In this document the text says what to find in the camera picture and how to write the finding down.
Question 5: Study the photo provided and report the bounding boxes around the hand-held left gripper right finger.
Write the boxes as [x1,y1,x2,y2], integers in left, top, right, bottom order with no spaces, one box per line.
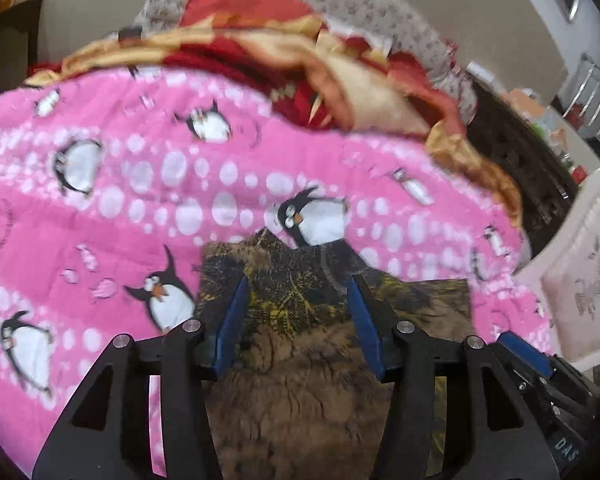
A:
[346,276,561,480]

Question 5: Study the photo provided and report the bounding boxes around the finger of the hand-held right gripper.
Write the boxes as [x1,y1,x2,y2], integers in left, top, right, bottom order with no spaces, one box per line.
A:
[494,331,556,381]

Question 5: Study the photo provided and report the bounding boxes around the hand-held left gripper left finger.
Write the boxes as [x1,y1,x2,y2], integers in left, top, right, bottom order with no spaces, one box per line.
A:
[32,274,252,480]

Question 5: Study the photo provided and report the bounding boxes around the brown floral patterned garment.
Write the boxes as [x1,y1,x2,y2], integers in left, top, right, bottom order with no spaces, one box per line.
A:
[197,227,473,480]

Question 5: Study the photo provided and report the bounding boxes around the white upholstered chair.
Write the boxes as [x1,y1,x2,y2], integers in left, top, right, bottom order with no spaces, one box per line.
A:
[515,164,600,371]

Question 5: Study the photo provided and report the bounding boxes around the pink penguin print blanket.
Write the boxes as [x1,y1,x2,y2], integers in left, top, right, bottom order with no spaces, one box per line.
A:
[0,65,556,478]

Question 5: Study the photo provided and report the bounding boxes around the dark wooden cabinet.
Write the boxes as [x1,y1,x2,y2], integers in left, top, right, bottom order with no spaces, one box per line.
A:
[467,77,581,261]

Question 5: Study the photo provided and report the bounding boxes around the red and gold blanket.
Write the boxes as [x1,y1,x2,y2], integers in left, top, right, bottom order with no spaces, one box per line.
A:
[22,0,526,231]

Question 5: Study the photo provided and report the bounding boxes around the metal rack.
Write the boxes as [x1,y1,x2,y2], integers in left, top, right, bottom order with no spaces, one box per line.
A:
[562,52,600,161]

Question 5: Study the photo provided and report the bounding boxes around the dark wooden door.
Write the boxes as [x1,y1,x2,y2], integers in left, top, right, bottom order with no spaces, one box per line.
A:
[0,0,46,108]

